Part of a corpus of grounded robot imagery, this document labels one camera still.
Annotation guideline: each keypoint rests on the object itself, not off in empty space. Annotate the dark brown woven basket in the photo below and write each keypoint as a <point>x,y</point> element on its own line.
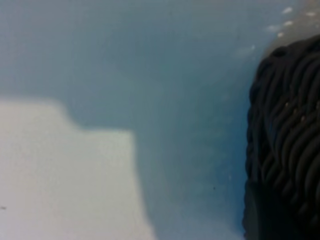
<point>287,140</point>

